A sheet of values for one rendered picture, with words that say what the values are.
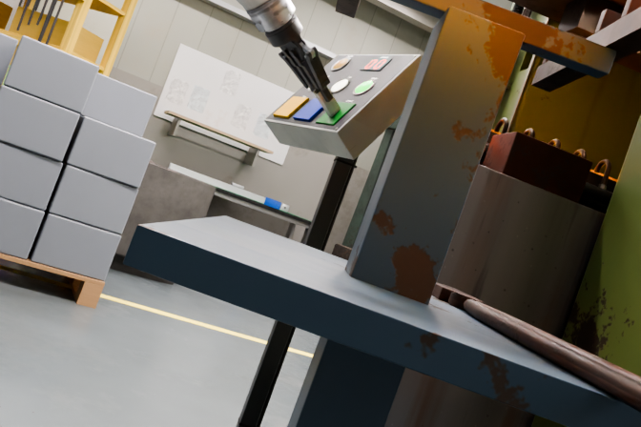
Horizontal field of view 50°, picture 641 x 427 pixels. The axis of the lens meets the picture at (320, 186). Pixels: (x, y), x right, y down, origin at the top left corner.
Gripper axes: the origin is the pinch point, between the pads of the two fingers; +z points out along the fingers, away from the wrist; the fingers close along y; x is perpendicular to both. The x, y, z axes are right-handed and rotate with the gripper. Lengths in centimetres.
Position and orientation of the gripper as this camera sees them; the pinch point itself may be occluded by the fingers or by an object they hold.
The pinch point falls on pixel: (326, 100)
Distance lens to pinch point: 153.9
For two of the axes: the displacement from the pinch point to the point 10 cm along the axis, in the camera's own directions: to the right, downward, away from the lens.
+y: 5.3, 1.6, -8.3
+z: 5.0, 7.4, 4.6
